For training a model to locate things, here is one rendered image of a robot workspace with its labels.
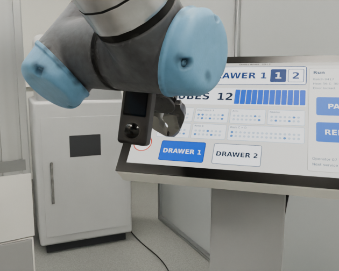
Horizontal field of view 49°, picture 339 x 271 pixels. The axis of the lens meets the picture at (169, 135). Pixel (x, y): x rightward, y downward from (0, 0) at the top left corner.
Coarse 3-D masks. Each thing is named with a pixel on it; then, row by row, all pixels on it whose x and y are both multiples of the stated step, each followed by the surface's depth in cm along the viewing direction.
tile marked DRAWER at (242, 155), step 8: (216, 144) 75; (224, 144) 74; (232, 144) 74; (240, 144) 74; (216, 152) 74; (224, 152) 73; (232, 152) 73; (240, 152) 73; (248, 152) 72; (256, 152) 72; (216, 160) 73; (224, 160) 73; (232, 160) 72; (240, 160) 72; (248, 160) 71; (256, 160) 71
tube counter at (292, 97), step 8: (224, 88) 82; (232, 88) 81; (240, 88) 81; (216, 96) 81; (224, 96) 81; (232, 96) 80; (240, 96) 80; (248, 96) 79; (256, 96) 79; (264, 96) 78; (272, 96) 78; (280, 96) 77; (288, 96) 77; (296, 96) 76; (304, 96) 76; (224, 104) 79; (232, 104) 79; (240, 104) 79; (248, 104) 78; (256, 104) 78; (264, 104) 77; (272, 104) 77; (280, 104) 76; (288, 104) 76; (296, 104) 75; (304, 104) 75
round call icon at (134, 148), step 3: (153, 135) 80; (150, 141) 79; (150, 144) 79; (132, 147) 79; (135, 147) 79; (138, 147) 79; (141, 147) 79; (144, 147) 78; (147, 147) 78; (150, 147) 78; (132, 150) 79; (135, 150) 79; (138, 150) 78; (141, 150) 78; (144, 150) 78; (147, 150) 78; (150, 150) 78
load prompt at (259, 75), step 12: (228, 72) 84; (240, 72) 83; (252, 72) 82; (264, 72) 82; (276, 72) 81; (288, 72) 80; (300, 72) 79; (228, 84) 82; (240, 84) 81; (252, 84) 80; (264, 84) 80; (276, 84) 79; (288, 84) 78; (300, 84) 78
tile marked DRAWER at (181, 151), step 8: (168, 144) 78; (176, 144) 77; (184, 144) 77; (192, 144) 76; (200, 144) 76; (160, 152) 77; (168, 152) 76; (176, 152) 76; (184, 152) 76; (192, 152) 75; (200, 152) 75; (168, 160) 75; (176, 160) 75; (184, 160) 75; (192, 160) 74; (200, 160) 74
